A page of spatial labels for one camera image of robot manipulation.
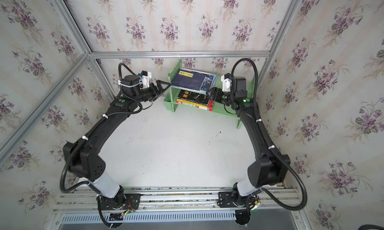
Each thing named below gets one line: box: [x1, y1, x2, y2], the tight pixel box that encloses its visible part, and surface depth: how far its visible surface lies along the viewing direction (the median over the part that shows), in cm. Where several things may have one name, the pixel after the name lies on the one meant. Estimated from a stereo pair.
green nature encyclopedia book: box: [176, 100, 214, 112], surface depth 97 cm
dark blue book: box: [171, 69, 206, 91], surface depth 92 cm
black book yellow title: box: [176, 89, 209, 108], surface depth 97 cm
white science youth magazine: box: [180, 68, 218, 93], surface depth 93 cm
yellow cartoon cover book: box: [177, 98, 214, 108], surface depth 97 cm
